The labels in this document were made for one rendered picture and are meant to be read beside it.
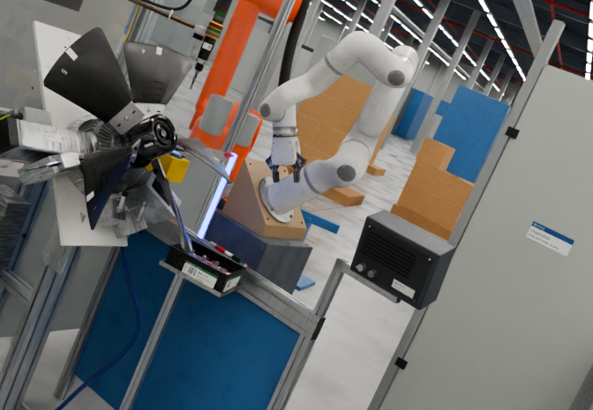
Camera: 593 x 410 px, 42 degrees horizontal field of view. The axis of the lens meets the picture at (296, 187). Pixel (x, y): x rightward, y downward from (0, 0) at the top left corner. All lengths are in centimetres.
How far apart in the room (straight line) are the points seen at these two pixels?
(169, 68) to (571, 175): 197
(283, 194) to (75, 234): 85
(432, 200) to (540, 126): 777
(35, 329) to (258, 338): 71
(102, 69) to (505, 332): 230
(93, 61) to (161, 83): 29
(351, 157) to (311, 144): 778
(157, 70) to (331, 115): 801
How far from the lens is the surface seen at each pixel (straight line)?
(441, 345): 383
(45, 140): 215
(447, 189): 1139
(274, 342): 255
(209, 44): 231
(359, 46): 253
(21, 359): 256
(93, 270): 353
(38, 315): 249
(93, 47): 219
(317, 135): 1042
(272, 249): 276
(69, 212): 230
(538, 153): 370
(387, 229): 227
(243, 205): 284
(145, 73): 242
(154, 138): 221
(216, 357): 269
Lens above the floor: 158
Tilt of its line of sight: 9 degrees down
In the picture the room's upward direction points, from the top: 24 degrees clockwise
